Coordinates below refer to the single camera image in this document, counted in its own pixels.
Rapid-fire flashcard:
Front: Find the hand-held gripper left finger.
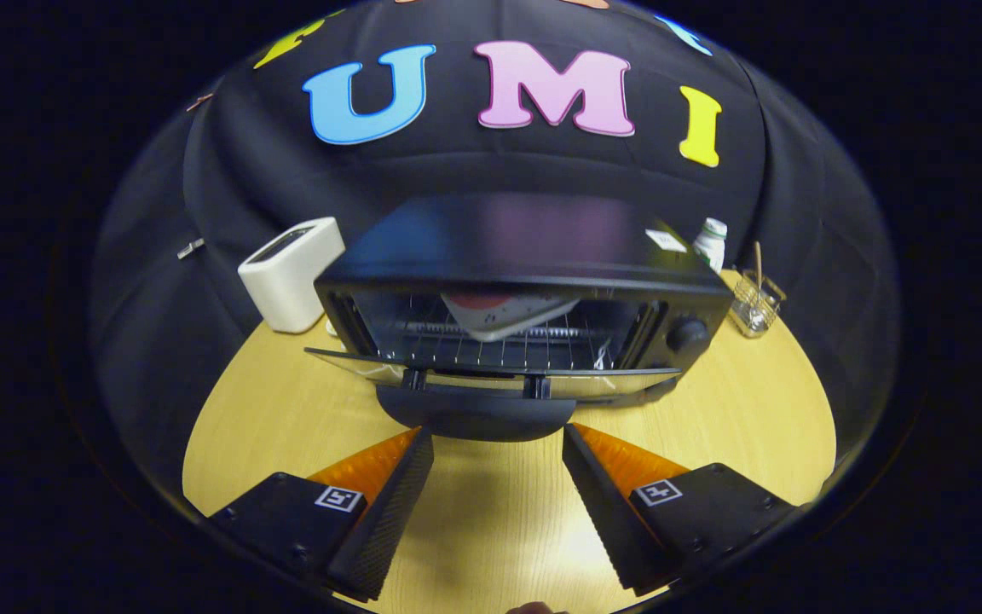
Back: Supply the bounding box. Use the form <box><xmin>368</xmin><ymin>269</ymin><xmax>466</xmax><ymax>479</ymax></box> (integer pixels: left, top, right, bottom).
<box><xmin>208</xmin><ymin>426</ymin><xmax>436</xmax><ymax>602</ymax></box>

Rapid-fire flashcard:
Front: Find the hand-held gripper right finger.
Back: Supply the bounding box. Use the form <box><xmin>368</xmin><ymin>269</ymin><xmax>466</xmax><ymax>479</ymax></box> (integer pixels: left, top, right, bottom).
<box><xmin>561</xmin><ymin>422</ymin><xmax>799</xmax><ymax>596</ymax></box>

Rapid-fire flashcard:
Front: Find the white square plate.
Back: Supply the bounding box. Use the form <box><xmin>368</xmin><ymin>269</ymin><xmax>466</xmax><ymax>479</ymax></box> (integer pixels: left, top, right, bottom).
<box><xmin>440</xmin><ymin>293</ymin><xmax>581</xmax><ymax>343</ymax></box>

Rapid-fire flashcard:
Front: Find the black toaster oven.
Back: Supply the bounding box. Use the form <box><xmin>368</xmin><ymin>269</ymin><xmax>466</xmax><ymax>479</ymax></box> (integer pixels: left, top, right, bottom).
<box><xmin>303</xmin><ymin>193</ymin><xmax>735</xmax><ymax>443</ymax></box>

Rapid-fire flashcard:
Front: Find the white bread toaster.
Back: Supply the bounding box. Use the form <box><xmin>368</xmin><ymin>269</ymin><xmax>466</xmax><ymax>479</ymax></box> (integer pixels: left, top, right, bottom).
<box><xmin>237</xmin><ymin>217</ymin><xmax>347</xmax><ymax>334</ymax></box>

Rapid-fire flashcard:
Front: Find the white bottle with green label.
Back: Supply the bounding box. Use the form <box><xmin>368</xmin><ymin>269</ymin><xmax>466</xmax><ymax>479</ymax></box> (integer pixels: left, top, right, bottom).
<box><xmin>693</xmin><ymin>217</ymin><xmax>729</xmax><ymax>274</ymax></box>

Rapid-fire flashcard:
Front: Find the wire basket holder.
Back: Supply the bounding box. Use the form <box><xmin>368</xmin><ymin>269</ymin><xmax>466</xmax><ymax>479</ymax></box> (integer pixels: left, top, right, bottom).
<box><xmin>730</xmin><ymin>271</ymin><xmax>786</xmax><ymax>339</ymax></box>

